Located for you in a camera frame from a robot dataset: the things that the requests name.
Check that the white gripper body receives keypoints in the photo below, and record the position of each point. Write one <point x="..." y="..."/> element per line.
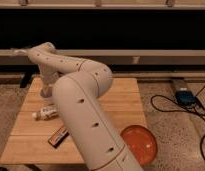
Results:
<point x="46" y="90"/>

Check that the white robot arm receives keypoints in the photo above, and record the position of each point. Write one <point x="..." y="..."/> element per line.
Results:
<point x="77" y="83"/>

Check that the white labelled bottle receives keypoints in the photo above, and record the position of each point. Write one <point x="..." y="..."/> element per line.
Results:
<point x="45" y="113"/>

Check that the black orange snack bar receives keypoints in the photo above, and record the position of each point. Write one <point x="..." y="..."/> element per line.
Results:
<point x="57" y="138"/>

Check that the wooden table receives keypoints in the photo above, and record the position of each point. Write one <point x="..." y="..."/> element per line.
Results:
<point x="28" y="140"/>

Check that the blue power adapter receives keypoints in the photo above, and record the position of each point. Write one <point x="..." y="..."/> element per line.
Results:
<point x="185" y="98"/>

